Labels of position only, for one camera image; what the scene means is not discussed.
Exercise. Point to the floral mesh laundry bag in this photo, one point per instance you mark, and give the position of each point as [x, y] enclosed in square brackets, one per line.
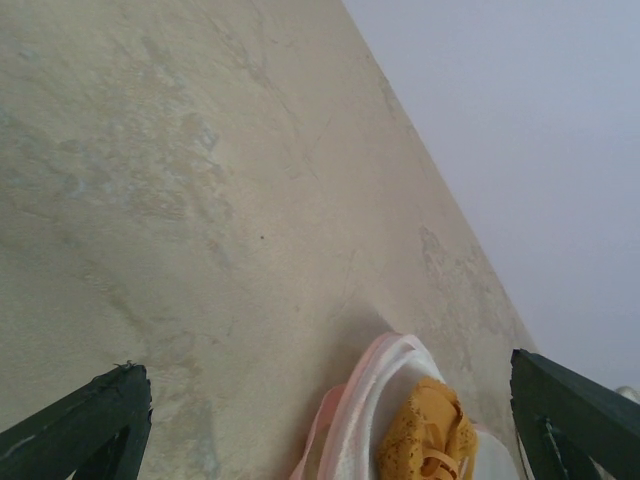
[354, 417]

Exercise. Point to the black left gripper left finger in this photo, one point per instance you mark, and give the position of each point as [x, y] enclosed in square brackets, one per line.
[99, 431]

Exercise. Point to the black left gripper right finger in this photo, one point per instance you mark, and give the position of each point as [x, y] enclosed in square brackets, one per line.
[570, 426]

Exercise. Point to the white cylindrical mesh bag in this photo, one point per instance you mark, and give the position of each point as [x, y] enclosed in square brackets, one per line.
[629, 393]

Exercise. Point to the orange lace bra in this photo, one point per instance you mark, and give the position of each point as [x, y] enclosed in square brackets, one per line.
[430, 437]

